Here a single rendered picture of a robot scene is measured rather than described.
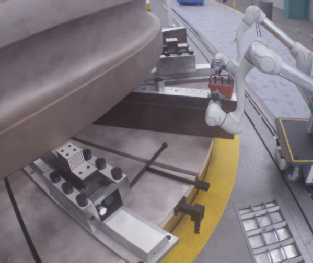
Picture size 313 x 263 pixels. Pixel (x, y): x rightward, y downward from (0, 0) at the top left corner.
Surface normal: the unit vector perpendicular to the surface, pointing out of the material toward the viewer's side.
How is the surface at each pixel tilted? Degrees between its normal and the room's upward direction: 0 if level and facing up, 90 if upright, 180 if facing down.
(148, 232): 0
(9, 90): 83
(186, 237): 0
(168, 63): 90
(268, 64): 88
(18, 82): 87
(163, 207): 0
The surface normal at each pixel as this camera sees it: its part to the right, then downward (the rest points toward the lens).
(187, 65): 0.10, 0.55
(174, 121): -0.28, 0.55
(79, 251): -0.07, -0.83
